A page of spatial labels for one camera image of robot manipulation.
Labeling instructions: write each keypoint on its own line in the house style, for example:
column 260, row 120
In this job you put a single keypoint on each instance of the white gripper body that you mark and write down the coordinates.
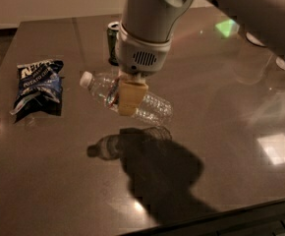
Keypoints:
column 142, row 57

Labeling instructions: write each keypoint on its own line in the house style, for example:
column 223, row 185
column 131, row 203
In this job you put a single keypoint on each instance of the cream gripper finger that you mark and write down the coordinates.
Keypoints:
column 131, row 92

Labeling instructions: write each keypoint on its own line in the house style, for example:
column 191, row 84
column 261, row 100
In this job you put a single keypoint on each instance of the clear plastic water bottle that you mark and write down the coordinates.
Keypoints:
column 103, row 88

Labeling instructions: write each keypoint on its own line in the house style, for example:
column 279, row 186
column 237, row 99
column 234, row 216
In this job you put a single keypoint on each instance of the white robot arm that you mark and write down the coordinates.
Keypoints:
column 146, row 33

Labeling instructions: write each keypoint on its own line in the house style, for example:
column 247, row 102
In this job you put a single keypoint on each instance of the green soda can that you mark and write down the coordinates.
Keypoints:
column 112, row 31

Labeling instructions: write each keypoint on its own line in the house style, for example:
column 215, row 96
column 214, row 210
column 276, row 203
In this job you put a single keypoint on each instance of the blue potato chip bag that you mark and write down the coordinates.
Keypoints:
column 36, row 79

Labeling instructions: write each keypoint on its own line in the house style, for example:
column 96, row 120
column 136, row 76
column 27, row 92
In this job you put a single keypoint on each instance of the white lidded canister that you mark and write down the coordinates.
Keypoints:
column 253, row 40

